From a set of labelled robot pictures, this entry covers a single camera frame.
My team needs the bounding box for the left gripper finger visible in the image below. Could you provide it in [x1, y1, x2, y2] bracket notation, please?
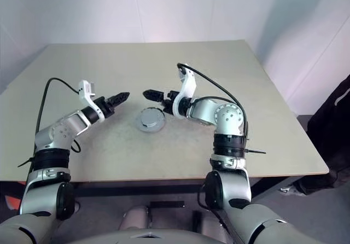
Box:
[108, 91, 131, 106]
[110, 97, 130, 112]

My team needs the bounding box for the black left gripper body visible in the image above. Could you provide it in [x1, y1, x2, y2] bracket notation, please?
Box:
[94, 96, 115, 119]

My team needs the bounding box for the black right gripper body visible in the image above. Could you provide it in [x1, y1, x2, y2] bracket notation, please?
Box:
[162, 90, 180, 115]

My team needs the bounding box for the silver motor cover plate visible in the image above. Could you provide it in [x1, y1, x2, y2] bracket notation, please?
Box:
[133, 107, 166, 132]

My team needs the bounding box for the black flat bar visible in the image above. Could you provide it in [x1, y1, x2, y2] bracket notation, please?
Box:
[149, 201, 184, 208]

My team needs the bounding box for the grey rounded leg cover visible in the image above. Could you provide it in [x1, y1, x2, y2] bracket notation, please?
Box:
[201, 211, 221, 230]
[120, 205, 150, 231]

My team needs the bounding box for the orange object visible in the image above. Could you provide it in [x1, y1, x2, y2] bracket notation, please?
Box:
[5, 196, 21, 210]

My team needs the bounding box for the grey robot torso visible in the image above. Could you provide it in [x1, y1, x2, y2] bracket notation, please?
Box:
[105, 228, 229, 244]

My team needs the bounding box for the person in black clothes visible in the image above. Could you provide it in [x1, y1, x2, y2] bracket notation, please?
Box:
[294, 74, 350, 197]

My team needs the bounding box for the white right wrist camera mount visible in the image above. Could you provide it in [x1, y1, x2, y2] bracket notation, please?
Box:
[172, 62, 198, 119]

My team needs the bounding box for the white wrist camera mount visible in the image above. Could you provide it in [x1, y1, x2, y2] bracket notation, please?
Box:
[172, 62, 198, 119]
[78, 79, 106, 120]

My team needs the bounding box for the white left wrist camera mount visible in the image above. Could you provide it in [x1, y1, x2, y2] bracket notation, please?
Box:
[78, 79, 106, 120]

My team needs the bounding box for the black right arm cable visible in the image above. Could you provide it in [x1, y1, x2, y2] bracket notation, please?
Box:
[176, 62, 249, 146]

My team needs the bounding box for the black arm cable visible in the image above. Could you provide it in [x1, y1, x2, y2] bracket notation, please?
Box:
[34, 77, 81, 157]
[176, 62, 249, 146]

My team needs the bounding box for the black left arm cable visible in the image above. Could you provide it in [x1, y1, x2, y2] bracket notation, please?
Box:
[34, 77, 81, 157]

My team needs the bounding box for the black table frame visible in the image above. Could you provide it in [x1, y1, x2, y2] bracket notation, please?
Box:
[72, 176, 290, 199]

